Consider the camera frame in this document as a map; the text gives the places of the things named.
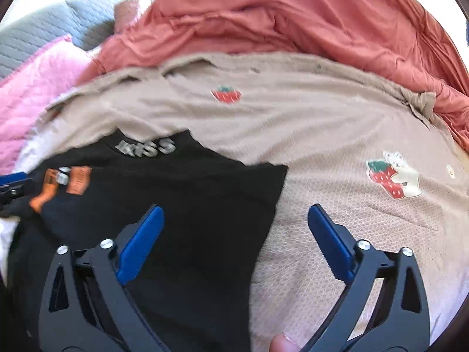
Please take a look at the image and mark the beige strawberry print bed sheet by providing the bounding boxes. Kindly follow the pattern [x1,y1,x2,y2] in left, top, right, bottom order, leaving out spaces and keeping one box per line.
[37,51,463,352]

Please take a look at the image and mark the pink quilted blanket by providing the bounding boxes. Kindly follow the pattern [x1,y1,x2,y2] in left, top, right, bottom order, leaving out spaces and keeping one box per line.
[0,35,93,177]

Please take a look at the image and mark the grey quilted pillow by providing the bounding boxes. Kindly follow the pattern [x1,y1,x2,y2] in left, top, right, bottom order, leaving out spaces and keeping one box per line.
[0,0,122,80]

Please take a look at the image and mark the person's right hand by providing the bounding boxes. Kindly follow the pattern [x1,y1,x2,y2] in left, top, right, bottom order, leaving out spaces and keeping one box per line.
[270,333,306,352]

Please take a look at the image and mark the salmon red duvet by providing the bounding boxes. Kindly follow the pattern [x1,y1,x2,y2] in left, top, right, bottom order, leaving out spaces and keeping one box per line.
[77,0,469,151]

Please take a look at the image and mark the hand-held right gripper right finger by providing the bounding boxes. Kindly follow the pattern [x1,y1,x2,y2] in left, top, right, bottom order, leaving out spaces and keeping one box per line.
[300,203,431,352]

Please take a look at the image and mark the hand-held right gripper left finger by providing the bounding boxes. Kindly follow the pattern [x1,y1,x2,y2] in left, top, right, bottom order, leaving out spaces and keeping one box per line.
[38,204,173,352]

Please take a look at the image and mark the black garment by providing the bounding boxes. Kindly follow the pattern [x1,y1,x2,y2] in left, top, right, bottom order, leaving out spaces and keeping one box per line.
[7,128,290,352]

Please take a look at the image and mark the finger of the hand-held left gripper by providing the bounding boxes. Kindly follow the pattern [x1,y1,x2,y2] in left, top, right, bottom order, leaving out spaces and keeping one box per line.
[0,170,35,205]

